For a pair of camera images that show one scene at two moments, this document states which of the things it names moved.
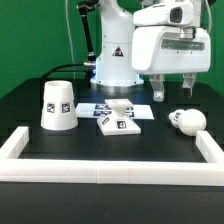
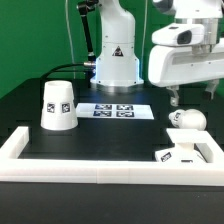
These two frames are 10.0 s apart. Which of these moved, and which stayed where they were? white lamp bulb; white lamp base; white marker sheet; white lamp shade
Moved: white lamp base
Stayed: white marker sheet; white lamp bulb; white lamp shade
